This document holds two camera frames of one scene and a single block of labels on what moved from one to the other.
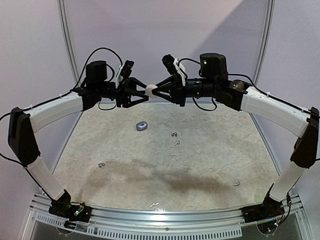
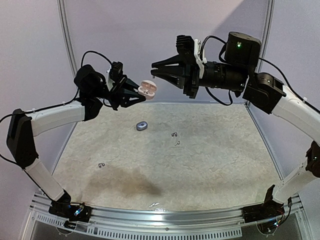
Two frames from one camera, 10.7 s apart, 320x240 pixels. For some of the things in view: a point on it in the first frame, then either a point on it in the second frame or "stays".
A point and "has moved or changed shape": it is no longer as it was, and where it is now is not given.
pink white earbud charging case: (148, 90) has moved or changed shape
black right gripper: (178, 90) -> (189, 75)
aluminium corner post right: (265, 41) stays
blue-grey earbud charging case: (141, 125) stays
